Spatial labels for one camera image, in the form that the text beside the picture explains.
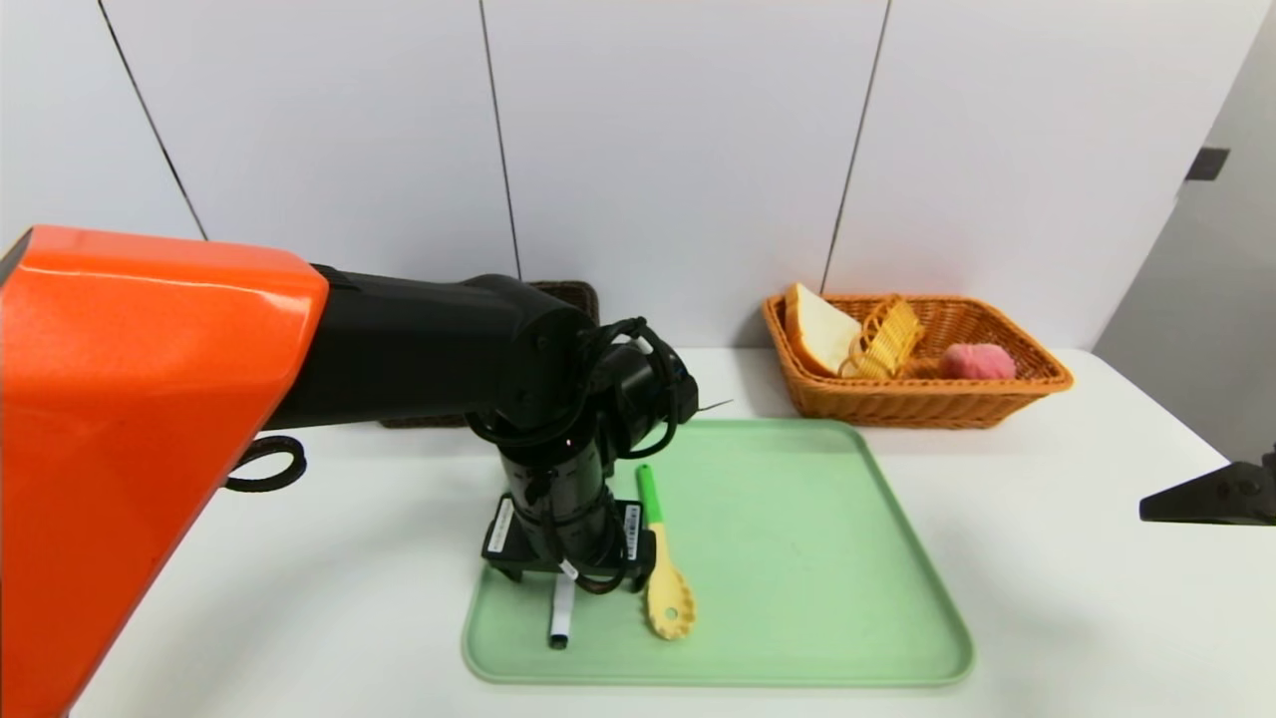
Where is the orange wicker basket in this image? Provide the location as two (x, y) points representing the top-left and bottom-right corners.
(763, 293), (1076, 430)

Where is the light green plastic tray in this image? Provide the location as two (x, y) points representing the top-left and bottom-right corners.
(462, 417), (976, 689)

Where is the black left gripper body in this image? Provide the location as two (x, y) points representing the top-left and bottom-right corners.
(481, 445), (657, 577)

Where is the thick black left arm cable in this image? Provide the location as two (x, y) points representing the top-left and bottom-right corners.
(224, 436), (306, 494)

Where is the red peach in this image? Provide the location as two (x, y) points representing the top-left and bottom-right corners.
(939, 343), (1018, 381)

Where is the thin black left camera cable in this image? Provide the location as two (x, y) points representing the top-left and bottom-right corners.
(467, 317), (734, 596)

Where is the white bread slice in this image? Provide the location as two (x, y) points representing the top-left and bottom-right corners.
(784, 282), (865, 378)

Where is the dark brown wicker basket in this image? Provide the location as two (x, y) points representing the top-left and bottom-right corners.
(379, 280), (602, 430)

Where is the green yellow pasta spoon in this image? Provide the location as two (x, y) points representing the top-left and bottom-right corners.
(636, 464), (698, 641)

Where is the white marker pen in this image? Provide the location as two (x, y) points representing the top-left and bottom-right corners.
(549, 576), (578, 651)

